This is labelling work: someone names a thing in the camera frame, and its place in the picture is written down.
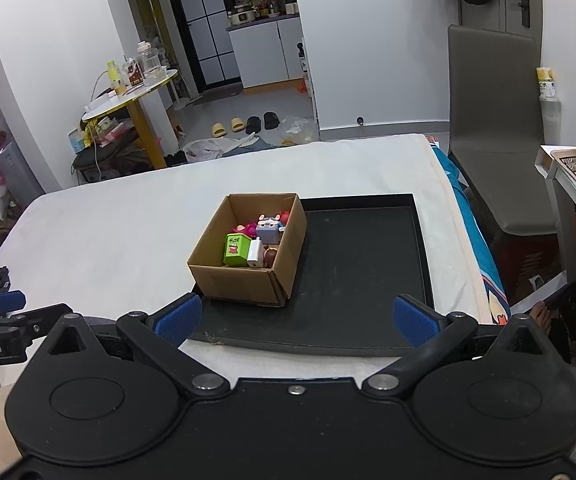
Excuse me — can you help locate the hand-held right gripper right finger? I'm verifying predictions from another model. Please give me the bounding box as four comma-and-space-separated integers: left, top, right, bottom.
362, 293, 565, 402

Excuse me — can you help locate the clear water jug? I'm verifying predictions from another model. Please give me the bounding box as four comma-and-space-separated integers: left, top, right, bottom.
137, 41, 164, 84

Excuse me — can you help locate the yellow bottle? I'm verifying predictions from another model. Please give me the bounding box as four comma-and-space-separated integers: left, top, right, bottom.
106, 59, 126, 96

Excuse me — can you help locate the white plastic bag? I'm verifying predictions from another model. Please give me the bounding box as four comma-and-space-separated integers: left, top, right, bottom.
182, 137, 229, 164

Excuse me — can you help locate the black shallow tray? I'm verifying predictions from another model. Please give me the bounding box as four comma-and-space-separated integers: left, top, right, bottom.
187, 192, 437, 359

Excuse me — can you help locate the person's bare foot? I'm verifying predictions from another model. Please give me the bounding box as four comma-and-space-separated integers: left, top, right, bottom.
530, 304, 565, 342

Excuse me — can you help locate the yellow white carton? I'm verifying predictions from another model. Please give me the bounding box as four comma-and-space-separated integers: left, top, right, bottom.
536, 66, 559, 101

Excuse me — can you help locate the cluttered side table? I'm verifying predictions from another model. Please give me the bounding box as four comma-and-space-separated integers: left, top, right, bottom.
70, 125, 139, 182

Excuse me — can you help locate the round table with yellow leg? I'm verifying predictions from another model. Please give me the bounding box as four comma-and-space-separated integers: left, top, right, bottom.
82, 68, 179, 169

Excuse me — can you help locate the brown cardboard box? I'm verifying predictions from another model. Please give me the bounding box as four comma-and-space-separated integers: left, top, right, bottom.
187, 192, 308, 309

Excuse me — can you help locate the clear plastic bag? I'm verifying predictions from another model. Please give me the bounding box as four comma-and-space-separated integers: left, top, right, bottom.
277, 116, 317, 146

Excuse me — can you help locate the black door handle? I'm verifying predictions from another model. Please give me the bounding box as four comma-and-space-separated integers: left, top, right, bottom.
502, 0, 532, 27

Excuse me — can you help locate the grey chair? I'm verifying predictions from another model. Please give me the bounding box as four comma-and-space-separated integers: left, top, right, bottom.
446, 23, 562, 237

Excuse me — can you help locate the green hexagonal block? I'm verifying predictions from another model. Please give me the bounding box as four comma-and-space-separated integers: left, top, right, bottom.
223, 232, 253, 268

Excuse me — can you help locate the purple cube animal toy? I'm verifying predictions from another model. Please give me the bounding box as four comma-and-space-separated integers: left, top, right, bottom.
256, 214, 284, 245

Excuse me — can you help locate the white kitchen cabinet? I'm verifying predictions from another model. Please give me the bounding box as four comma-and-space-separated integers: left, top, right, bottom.
226, 15, 304, 90

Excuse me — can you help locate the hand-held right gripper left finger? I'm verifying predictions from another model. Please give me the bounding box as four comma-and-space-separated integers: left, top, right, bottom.
32, 292, 231, 402

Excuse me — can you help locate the cartoon printed bedsheet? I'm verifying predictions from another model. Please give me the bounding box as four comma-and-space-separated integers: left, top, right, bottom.
427, 134, 512, 327

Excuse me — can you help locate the white plug charger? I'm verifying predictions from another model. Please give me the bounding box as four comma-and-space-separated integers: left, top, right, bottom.
246, 238, 265, 269

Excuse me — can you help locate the black framed glass door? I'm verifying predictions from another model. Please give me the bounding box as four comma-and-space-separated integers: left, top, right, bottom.
172, 0, 244, 94

